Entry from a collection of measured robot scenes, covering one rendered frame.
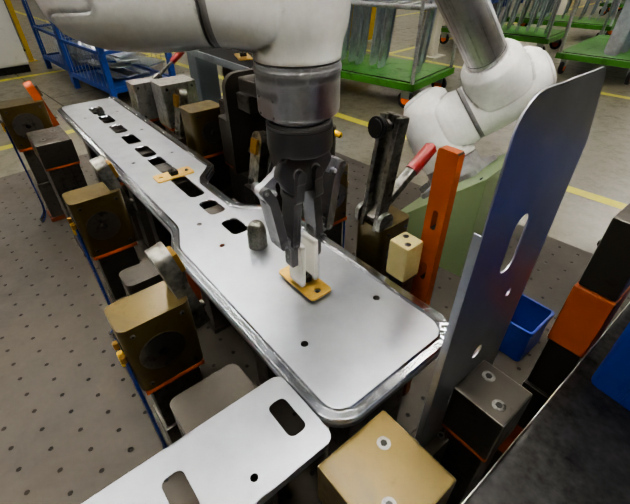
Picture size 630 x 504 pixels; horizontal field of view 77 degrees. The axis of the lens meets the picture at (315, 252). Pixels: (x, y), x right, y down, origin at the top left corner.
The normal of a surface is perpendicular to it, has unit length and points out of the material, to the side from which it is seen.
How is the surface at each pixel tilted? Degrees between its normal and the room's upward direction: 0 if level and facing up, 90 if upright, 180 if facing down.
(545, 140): 90
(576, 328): 90
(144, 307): 0
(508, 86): 101
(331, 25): 95
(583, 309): 90
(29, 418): 0
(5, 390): 0
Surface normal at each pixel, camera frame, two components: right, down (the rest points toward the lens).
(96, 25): -0.18, 0.91
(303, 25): 0.14, 0.66
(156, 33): 0.02, 0.96
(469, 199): -0.69, 0.44
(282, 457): 0.00, -0.79
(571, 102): 0.63, 0.47
